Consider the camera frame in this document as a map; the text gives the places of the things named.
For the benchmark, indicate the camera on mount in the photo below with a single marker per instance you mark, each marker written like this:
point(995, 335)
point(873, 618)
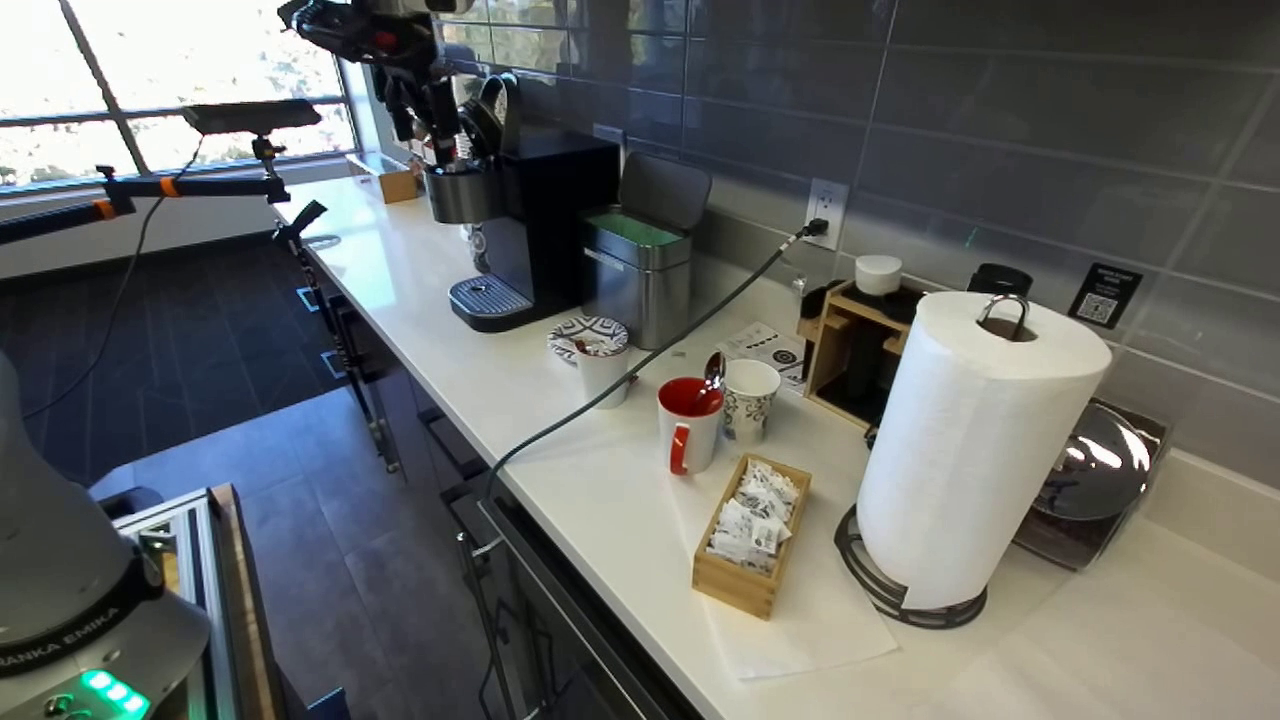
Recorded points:
point(250, 116)

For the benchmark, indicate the patterned paper cup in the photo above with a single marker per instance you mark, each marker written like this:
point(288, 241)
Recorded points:
point(750, 400)

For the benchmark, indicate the white paper sheet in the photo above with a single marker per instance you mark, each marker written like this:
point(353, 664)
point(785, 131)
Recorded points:
point(800, 630)

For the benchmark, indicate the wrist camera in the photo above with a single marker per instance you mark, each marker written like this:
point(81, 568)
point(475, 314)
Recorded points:
point(315, 20)

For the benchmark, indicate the wooden sachet box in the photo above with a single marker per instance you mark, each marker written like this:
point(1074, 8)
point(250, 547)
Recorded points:
point(745, 585)

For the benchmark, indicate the wooden organizer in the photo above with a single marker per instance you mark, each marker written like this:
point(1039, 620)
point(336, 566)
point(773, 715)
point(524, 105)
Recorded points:
point(830, 350)

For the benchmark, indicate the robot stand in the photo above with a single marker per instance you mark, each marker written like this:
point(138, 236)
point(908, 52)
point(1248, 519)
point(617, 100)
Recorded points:
point(225, 600)

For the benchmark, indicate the black round object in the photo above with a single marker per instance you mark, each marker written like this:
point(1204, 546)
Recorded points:
point(1000, 280)

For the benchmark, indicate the heap of white sachets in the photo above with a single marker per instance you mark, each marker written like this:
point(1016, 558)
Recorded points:
point(755, 515)

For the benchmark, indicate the printed leaflet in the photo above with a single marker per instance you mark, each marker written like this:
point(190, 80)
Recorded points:
point(765, 345)

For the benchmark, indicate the patterned plate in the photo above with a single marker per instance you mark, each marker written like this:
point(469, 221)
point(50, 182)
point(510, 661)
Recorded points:
point(585, 328)

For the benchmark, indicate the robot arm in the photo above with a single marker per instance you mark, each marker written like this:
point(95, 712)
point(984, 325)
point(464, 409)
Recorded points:
point(60, 560)

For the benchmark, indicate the white cup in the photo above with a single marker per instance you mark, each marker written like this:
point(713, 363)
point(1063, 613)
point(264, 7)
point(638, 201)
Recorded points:
point(603, 380)

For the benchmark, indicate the black sign with code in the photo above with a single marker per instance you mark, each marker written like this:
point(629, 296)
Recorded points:
point(1104, 295)

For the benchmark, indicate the paper towel roll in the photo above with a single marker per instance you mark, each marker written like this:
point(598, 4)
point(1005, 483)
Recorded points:
point(970, 450)

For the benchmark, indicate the black paper towel holder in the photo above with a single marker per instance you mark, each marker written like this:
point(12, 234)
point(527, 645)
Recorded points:
point(900, 600)

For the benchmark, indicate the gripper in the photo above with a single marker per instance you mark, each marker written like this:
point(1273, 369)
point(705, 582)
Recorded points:
point(395, 45)

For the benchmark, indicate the small wooden box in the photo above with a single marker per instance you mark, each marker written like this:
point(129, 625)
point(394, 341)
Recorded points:
point(398, 186)

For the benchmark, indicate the black coffee maker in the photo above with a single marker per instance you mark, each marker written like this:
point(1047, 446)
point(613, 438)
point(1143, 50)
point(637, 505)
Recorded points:
point(555, 220)

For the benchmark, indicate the red mug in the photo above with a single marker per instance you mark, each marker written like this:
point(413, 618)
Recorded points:
point(690, 430)

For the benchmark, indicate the white round lid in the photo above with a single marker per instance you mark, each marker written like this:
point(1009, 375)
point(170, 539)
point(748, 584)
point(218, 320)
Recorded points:
point(878, 275)

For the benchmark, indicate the wall socket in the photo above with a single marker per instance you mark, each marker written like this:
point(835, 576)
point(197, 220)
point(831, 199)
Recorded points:
point(827, 200)

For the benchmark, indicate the window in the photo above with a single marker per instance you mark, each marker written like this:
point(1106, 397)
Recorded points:
point(200, 60)

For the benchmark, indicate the steel bin lid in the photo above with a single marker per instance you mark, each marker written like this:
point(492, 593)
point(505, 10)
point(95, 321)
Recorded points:
point(665, 190)

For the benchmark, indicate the metal spoon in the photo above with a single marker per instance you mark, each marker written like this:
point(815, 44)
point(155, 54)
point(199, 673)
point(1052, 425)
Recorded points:
point(714, 368)

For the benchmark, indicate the steel bin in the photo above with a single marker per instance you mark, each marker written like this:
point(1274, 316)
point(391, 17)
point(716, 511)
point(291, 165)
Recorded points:
point(640, 275)

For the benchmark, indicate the coffee maker lever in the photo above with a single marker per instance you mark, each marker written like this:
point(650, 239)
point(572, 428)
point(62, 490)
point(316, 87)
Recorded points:
point(498, 105)

